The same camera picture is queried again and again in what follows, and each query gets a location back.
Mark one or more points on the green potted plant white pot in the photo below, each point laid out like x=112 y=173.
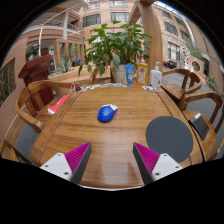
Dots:
x=116 y=43

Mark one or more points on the dark red wooden lectern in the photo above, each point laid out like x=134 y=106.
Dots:
x=36 y=71

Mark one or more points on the yellow liquid soap bottle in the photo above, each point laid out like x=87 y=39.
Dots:
x=142 y=73

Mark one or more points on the white pump bottle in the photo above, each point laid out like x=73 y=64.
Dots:
x=155 y=78

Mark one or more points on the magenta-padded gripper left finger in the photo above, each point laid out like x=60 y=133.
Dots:
x=56 y=165

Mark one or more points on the blue squeeze tube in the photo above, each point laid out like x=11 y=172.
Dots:
x=129 y=75

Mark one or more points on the blue and white computer mouse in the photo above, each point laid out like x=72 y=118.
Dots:
x=106 y=114

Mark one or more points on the yellow flowering potted plant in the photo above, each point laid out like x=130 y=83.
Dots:
x=212 y=83

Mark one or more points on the black notebook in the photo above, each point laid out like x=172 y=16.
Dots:
x=200 y=126

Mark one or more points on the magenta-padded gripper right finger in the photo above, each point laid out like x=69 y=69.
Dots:
x=163 y=165

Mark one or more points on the wooden pillar with braces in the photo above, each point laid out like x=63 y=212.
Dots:
x=151 y=26

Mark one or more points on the wooden armchair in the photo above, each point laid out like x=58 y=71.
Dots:
x=208 y=146
x=175 y=90
x=95 y=71
x=10 y=151
x=23 y=100

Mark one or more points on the white sculpture on pedestal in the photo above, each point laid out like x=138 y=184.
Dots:
x=185 y=55

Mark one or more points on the round dark grey mouse pad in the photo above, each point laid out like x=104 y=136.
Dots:
x=168 y=138

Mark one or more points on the small white packet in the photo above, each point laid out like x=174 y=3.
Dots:
x=147 y=88

